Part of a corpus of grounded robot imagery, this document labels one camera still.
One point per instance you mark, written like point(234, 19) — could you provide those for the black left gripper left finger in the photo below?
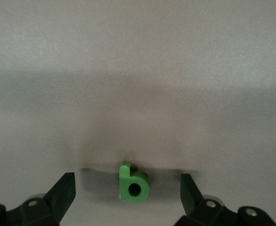
point(57, 195)

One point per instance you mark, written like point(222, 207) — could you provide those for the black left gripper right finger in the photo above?
point(191, 197)

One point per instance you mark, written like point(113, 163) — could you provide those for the green letter b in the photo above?
point(123, 183)

